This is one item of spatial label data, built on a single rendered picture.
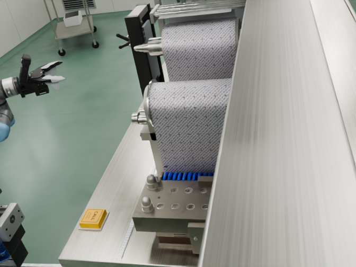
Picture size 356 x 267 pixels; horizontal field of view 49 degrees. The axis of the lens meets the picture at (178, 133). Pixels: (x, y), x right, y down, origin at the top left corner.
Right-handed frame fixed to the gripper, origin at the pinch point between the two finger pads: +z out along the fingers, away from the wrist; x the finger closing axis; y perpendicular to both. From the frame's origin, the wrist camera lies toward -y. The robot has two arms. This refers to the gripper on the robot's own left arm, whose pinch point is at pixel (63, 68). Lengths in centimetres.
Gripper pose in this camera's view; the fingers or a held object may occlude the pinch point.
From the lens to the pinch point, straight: 168.3
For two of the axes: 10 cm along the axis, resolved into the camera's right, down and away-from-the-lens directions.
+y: 1.1, 7.5, 6.5
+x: 3.2, 5.9, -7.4
